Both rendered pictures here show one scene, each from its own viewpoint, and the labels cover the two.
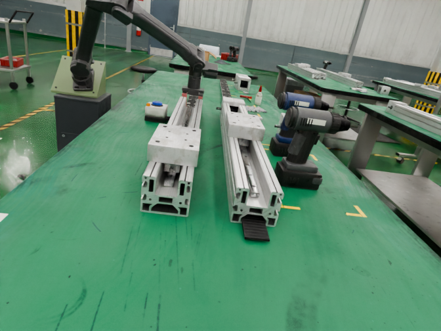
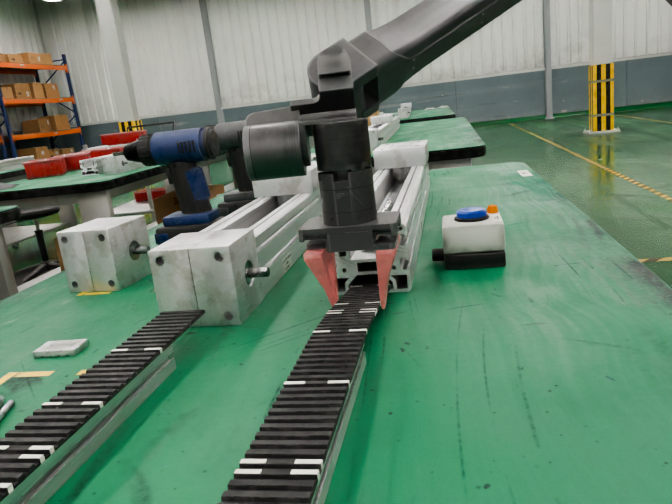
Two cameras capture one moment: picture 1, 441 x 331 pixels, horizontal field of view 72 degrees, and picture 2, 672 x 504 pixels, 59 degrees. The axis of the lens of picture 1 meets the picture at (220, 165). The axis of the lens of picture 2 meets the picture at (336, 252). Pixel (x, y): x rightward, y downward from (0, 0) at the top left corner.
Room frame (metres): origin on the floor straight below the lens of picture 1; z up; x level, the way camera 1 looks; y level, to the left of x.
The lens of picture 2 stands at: (2.02, 0.35, 1.02)
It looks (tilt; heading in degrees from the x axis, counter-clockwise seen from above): 14 degrees down; 197
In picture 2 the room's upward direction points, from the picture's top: 7 degrees counter-clockwise
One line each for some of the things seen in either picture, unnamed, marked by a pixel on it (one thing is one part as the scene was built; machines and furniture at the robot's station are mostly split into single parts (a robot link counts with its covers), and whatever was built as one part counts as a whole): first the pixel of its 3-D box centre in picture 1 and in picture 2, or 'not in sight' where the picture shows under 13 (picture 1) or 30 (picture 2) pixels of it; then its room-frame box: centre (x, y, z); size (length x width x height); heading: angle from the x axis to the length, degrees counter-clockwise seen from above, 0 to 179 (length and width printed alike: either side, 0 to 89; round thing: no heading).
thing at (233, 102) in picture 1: (229, 110); (218, 276); (1.39, 0.00, 0.83); 0.12 x 0.09 x 0.10; 95
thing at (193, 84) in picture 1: (193, 84); (348, 203); (1.42, 0.18, 0.91); 0.10 x 0.07 x 0.07; 96
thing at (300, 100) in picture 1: (301, 126); (171, 191); (1.05, -0.26, 0.89); 0.20 x 0.08 x 0.22; 97
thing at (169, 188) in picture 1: (182, 135); (395, 201); (0.93, 0.14, 0.82); 0.80 x 0.10 x 0.09; 5
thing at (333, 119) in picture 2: (197, 70); (336, 145); (1.42, 0.18, 0.97); 0.07 x 0.06 x 0.07; 105
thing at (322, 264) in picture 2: (194, 99); (344, 268); (1.42, 0.17, 0.84); 0.07 x 0.07 x 0.09; 6
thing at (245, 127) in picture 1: (243, 129); (294, 184); (0.95, -0.05, 0.87); 0.16 x 0.11 x 0.07; 5
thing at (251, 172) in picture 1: (239, 143); (297, 209); (0.95, -0.05, 0.82); 0.80 x 0.10 x 0.09; 5
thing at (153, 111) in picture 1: (158, 112); (466, 239); (1.20, 0.29, 0.81); 0.10 x 0.08 x 0.06; 95
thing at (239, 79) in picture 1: (241, 83); not in sight; (2.33, -0.05, 0.83); 0.11 x 0.10 x 0.10; 99
